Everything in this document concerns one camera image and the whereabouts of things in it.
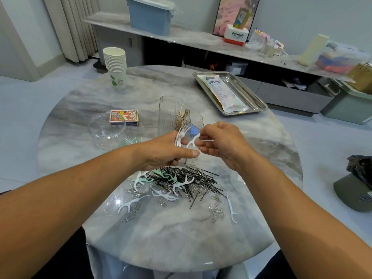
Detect person's left hand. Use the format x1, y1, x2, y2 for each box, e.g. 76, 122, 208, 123
135, 131, 200, 172

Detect person's right hand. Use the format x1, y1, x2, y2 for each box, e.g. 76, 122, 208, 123
195, 122, 259, 175

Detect pile of floss picks and clips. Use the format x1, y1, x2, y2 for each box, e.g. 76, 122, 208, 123
118, 109, 239, 224

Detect clear ribbed organizer box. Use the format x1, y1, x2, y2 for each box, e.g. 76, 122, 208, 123
158, 95, 205, 146

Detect colourful matchbox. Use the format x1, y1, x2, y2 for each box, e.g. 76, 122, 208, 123
109, 110, 140, 126

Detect metal tray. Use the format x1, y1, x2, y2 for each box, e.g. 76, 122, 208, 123
193, 71, 269, 117

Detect clear printed plastic bag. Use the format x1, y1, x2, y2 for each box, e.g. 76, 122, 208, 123
202, 74, 250, 113

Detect clear round plastic bowl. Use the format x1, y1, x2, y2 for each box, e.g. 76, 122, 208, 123
88, 114, 127, 150

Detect group of white paper cups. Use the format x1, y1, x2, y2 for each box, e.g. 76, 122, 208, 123
103, 47, 127, 91

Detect person's left forearm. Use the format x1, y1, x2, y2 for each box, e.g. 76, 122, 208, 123
0, 145, 149, 279

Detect person's right forearm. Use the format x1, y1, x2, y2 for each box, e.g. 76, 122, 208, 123
244, 160, 372, 279

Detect white box in cabinet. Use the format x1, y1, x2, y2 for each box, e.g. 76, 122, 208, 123
225, 61, 249, 76

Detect loose papers in cabinet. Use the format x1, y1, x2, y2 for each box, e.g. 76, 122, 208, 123
281, 78, 309, 91

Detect clear bag of snacks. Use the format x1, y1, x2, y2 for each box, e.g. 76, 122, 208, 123
245, 29, 269, 52

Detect white and red small box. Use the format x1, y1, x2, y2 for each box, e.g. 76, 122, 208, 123
223, 25, 250, 47

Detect grey cabinet with marble top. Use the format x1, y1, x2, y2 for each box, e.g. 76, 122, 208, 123
83, 11, 355, 115

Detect grey green storage bin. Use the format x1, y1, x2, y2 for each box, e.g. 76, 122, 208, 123
319, 78, 372, 125

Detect cream paper roll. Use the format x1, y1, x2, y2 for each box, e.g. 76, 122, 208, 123
298, 33, 330, 67

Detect small colourful box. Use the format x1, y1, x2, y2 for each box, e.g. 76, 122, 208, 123
234, 8, 251, 29

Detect trash bin with black bag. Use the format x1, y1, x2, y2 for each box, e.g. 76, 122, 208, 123
334, 155, 372, 213

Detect framed pink picture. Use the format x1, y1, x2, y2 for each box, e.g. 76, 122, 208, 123
213, 0, 261, 36

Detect blue storage box white lid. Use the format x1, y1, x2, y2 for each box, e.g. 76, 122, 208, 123
126, 0, 176, 36

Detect clear storage box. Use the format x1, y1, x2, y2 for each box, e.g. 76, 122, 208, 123
315, 41, 370, 75

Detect cardboard box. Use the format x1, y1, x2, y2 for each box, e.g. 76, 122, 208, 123
347, 62, 372, 94

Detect beige curtain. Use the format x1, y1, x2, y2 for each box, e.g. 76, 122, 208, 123
42, 0, 101, 63

